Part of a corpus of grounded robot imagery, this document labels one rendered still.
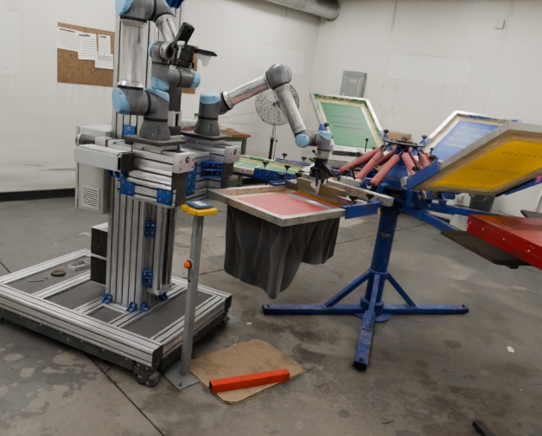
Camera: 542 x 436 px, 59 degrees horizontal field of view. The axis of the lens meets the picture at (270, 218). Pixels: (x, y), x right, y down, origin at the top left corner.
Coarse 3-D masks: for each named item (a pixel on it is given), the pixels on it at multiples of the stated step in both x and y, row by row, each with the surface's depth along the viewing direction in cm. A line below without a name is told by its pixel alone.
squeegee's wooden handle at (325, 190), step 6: (300, 180) 293; (306, 180) 290; (300, 186) 294; (306, 186) 290; (324, 186) 280; (330, 186) 279; (312, 192) 288; (318, 192) 284; (324, 192) 281; (330, 192) 278; (336, 192) 275; (342, 192) 272; (330, 198) 278; (336, 198) 275
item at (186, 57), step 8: (168, 48) 190; (176, 48) 185; (184, 48) 183; (192, 48) 185; (168, 56) 191; (176, 56) 185; (184, 56) 184; (192, 56) 186; (176, 64) 188; (184, 64) 185; (192, 64) 188
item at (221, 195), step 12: (216, 192) 260; (228, 192) 270; (240, 192) 276; (252, 192) 283; (264, 192) 290; (228, 204) 252; (240, 204) 245; (264, 216) 234; (276, 216) 228; (288, 216) 230; (300, 216) 233; (312, 216) 240; (324, 216) 247; (336, 216) 254
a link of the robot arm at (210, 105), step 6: (204, 96) 272; (210, 96) 271; (216, 96) 273; (204, 102) 272; (210, 102) 272; (216, 102) 273; (222, 102) 283; (204, 108) 273; (210, 108) 273; (216, 108) 275; (222, 108) 283; (198, 114) 277; (204, 114) 274; (210, 114) 274; (216, 114) 276
